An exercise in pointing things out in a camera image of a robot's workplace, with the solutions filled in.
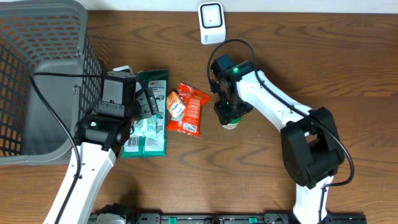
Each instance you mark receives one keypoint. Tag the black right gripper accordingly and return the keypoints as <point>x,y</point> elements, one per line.
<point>226,114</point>

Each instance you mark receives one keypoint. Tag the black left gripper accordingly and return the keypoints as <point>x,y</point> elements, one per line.
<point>150,104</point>

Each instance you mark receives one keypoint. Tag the green lid jar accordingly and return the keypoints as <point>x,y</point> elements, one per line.
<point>233,124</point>

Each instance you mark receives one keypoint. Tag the red snack packet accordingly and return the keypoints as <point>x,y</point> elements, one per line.
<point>189,120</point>

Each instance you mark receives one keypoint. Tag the green 3M package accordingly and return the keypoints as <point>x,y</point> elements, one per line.
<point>148,136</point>

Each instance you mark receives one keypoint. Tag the small orange box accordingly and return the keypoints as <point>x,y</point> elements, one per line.
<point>175,105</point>

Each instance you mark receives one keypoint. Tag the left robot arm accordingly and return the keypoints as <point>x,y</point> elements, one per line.
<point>104,129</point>

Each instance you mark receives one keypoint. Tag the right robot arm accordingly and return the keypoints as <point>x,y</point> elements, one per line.
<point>309,139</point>

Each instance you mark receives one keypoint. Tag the white barcode scanner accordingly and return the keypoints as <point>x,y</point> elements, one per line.
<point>212,23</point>

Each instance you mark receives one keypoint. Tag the grey plastic mesh basket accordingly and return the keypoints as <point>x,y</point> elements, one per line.
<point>50,75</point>

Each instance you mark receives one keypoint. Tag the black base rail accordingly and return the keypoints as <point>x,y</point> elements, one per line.
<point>117,213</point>

